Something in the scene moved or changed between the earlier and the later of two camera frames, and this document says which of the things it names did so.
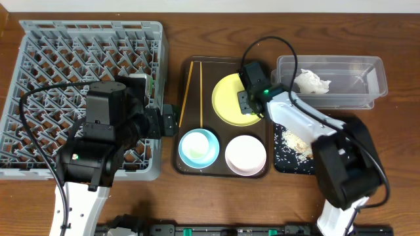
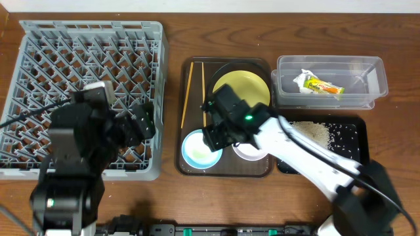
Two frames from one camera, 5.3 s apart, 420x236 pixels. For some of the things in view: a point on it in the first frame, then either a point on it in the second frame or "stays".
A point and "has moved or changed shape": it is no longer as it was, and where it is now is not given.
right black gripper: x=245 y=101 → x=216 y=137
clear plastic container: x=334 y=82 stays
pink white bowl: x=245 y=155 has moved or changed shape
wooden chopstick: x=191 y=64 stays
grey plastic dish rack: x=58 y=52 stays
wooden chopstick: x=201 y=95 has moved or changed shape
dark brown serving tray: x=211 y=139 stays
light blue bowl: x=199 y=148 stays
